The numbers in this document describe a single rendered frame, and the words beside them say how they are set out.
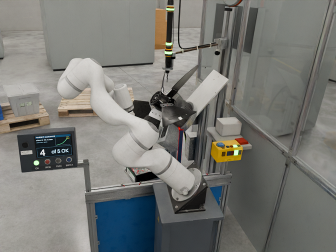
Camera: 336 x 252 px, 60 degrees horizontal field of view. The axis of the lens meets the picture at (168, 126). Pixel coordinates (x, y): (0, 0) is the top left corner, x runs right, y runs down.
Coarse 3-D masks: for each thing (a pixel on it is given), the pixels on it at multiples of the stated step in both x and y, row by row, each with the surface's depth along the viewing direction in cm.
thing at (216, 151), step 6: (216, 144) 174; (228, 144) 175; (234, 144) 175; (216, 150) 171; (222, 150) 170; (228, 150) 171; (216, 156) 172; (222, 156) 172; (228, 156) 173; (234, 156) 174; (240, 156) 176
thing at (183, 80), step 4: (192, 68) 182; (196, 68) 200; (188, 72) 188; (192, 72) 199; (184, 76) 191; (188, 76) 198; (180, 80) 192; (184, 80) 199; (176, 84) 194; (180, 84) 199; (172, 88) 195; (176, 88) 200
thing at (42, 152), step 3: (39, 147) 140; (42, 147) 140; (45, 147) 141; (36, 150) 140; (39, 150) 140; (42, 150) 140; (45, 150) 141; (39, 153) 140; (42, 153) 141; (45, 153) 141; (39, 156) 141; (42, 156) 141; (45, 156) 141
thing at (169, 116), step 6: (162, 108) 187; (168, 108) 186; (174, 108) 186; (180, 108) 186; (162, 114) 181; (168, 114) 179; (174, 114) 178; (180, 114) 176; (162, 120) 176; (168, 120) 174; (174, 120) 172; (162, 126) 172
